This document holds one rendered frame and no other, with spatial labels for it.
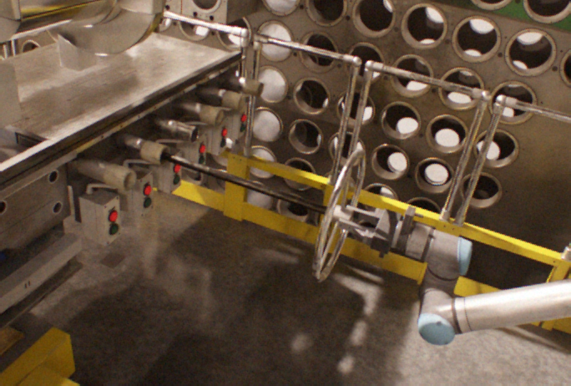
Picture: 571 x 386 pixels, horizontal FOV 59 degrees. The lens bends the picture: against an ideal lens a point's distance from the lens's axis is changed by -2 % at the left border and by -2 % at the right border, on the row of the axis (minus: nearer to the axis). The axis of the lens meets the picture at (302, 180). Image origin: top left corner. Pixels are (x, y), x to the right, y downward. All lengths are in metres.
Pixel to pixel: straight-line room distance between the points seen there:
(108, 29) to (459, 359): 1.87
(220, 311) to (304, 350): 0.40
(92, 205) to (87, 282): 0.90
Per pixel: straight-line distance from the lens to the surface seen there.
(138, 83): 1.99
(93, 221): 1.66
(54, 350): 1.47
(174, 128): 1.78
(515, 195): 3.29
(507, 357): 2.52
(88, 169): 1.57
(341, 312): 2.40
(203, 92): 2.09
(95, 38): 1.32
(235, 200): 2.77
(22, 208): 1.55
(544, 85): 3.04
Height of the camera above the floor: 1.67
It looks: 31 degrees down
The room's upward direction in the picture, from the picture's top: 9 degrees clockwise
